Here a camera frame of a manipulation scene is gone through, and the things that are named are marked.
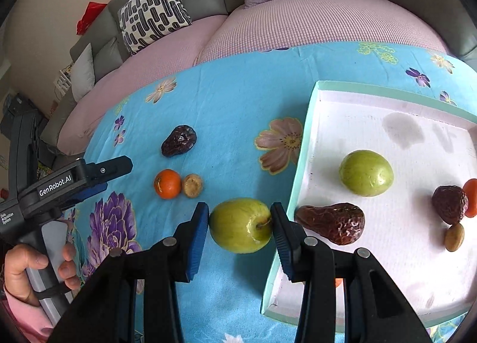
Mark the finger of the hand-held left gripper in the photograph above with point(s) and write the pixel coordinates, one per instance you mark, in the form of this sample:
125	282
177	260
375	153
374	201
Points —
111	169

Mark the red bag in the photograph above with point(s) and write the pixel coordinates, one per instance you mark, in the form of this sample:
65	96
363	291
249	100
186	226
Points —
89	16

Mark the person's left forearm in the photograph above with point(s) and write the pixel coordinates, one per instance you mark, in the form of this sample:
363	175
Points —
22	322

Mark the plain grey pillow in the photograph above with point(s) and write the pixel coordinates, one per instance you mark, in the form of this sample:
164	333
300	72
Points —
84	74

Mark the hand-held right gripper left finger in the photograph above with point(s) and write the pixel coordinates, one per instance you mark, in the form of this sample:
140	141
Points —
197	242

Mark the shallow teal cardboard tray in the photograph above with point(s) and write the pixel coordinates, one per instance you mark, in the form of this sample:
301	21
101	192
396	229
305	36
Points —
372	276

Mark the large orange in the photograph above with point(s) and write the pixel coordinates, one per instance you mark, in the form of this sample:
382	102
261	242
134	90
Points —
338	282

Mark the green round fruit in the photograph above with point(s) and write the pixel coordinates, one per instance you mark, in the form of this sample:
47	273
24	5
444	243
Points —
240	230
366	172

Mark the pink sofa cover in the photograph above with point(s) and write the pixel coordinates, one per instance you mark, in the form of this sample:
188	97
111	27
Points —
298	22

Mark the person's left hand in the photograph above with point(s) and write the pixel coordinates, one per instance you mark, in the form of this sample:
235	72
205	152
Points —
18	277

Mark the dark red wrinkled date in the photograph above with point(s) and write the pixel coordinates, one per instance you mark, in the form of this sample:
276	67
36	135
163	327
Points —
450	204
179	140
331	223

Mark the small orange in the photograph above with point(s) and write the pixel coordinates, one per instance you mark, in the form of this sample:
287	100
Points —
471	197
167	183

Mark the small brown longan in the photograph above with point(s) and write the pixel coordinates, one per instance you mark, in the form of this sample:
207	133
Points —
192	185
454	237

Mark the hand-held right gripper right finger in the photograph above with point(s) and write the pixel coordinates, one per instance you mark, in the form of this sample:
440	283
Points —
283	242

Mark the black and white patterned pillow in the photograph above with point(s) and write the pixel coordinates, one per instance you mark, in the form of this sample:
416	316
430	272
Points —
152	11

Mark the white rack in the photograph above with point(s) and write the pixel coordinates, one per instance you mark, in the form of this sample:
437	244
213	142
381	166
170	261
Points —
63	80

